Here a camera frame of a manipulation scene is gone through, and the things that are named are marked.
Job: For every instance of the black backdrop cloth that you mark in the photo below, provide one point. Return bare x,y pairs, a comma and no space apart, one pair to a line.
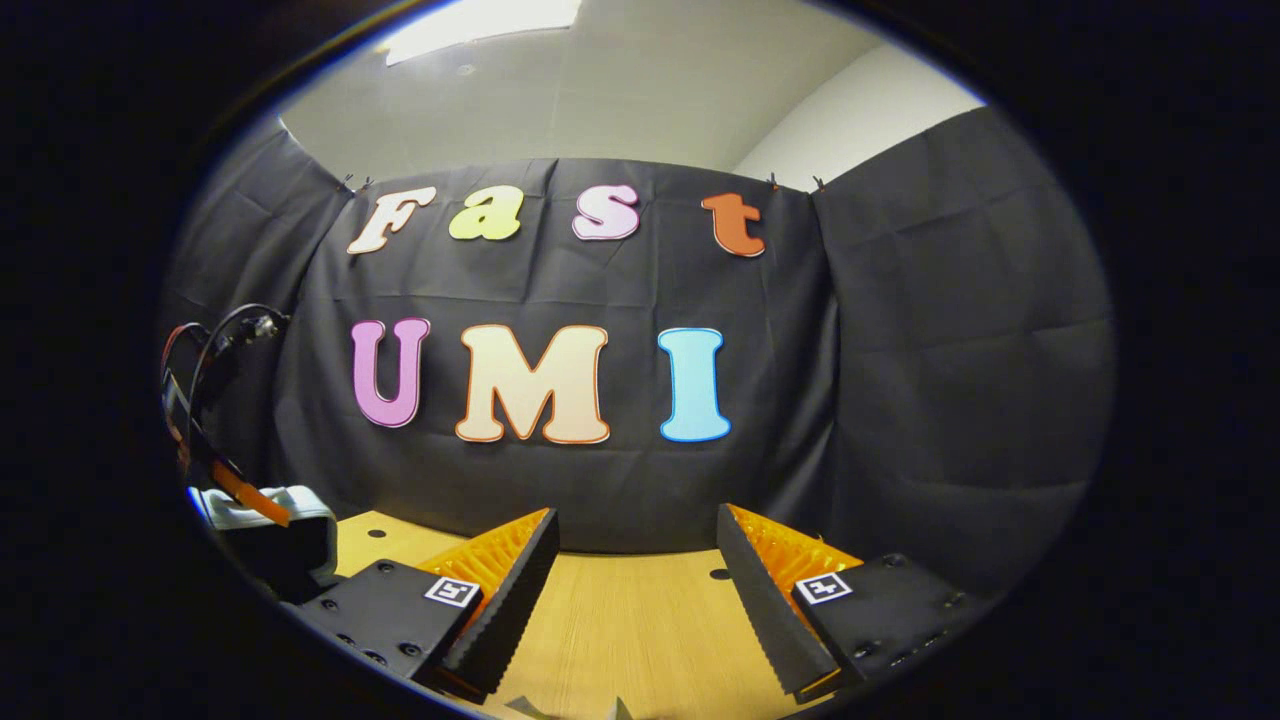
900,350

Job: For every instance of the large ceiling light panel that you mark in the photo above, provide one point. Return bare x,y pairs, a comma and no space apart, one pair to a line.
480,20

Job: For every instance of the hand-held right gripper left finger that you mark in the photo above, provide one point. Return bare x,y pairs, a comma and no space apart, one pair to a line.
500,610

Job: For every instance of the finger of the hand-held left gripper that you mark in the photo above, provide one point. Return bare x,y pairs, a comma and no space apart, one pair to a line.
250,495

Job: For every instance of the light blue suitcase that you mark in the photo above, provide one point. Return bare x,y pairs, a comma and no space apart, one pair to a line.
300,505

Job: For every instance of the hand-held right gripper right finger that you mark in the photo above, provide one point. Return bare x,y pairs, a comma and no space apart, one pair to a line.
765,600

